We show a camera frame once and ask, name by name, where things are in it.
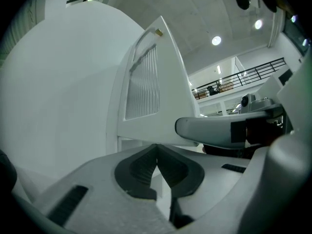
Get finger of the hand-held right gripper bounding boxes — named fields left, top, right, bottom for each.
left=175, top=117, right=247, bottom=150
left=201, top=143, right=252, bottom=159

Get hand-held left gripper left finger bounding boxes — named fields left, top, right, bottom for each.
left=31, top=144, right=176, bottom=234

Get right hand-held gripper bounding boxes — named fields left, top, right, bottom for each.
left=245, top=55, right=312, bottom=146

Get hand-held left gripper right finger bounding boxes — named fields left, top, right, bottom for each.
left=156, top=144, right=253, bottom=230

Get white cabinet ribbed glass door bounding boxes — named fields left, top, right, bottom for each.
left=117, top=15, right=201, bottom=149

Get stacked brown cartons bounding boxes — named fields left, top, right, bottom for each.
left=218, top=82, right=235, bottom=93

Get silver fisheye gripper camera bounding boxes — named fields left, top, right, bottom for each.
left=240, top=94, right=285, bottom=114

